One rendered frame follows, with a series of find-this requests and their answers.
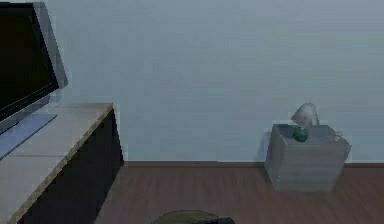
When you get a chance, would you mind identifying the black television set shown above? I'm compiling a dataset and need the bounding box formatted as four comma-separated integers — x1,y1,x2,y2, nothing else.
0,1,69,160

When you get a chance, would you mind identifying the grey wooden side table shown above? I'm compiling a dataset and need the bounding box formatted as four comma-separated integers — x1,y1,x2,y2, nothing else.
264,123,352,193

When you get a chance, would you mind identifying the white shade green table lamp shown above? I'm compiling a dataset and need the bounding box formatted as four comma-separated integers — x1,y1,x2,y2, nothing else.
290,102,320,143

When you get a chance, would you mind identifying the beige top dark television cabinet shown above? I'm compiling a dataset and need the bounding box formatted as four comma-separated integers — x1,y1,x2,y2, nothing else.
0,102,125,224

